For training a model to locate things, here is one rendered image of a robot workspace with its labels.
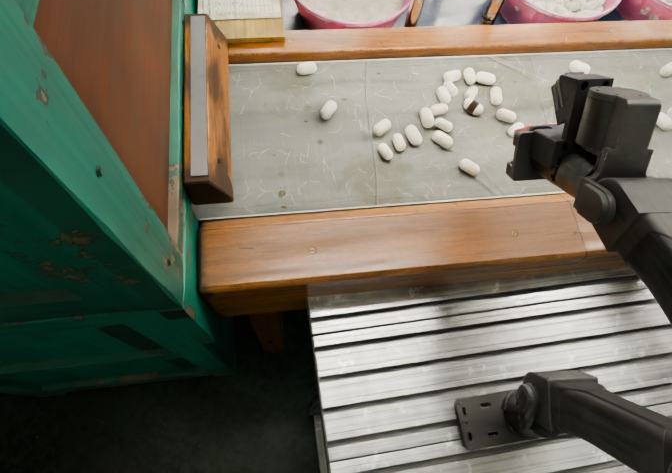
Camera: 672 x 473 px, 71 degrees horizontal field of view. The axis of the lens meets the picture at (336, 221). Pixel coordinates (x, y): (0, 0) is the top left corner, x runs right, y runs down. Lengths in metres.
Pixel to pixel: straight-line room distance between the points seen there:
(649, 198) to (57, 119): 0.48
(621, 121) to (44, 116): 0.49
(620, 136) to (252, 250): 0.47
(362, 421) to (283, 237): 0.29
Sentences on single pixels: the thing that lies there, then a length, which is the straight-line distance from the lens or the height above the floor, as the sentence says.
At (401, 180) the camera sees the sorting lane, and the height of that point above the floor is 0.74.
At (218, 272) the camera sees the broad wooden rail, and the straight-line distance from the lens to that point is 0.69.
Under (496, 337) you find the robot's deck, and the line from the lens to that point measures 0.82.
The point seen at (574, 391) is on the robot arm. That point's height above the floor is 0.86.
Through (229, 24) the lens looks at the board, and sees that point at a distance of 0.92.
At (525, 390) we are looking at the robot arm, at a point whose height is 0.80.
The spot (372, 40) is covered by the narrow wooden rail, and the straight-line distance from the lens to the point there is 0.92.
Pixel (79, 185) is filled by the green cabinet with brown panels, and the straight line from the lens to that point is 0.33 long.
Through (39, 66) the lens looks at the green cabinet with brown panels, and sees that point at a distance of 0.31.
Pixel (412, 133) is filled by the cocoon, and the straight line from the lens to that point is 0.81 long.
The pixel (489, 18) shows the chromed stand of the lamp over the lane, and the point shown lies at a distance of 1.02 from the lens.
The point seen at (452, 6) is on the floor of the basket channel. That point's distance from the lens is 1.17.
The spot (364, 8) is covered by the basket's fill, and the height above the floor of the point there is 0.74.
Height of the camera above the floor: 1.42
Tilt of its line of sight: 66 degrees down
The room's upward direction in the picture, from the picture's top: 12 degrees clockwise
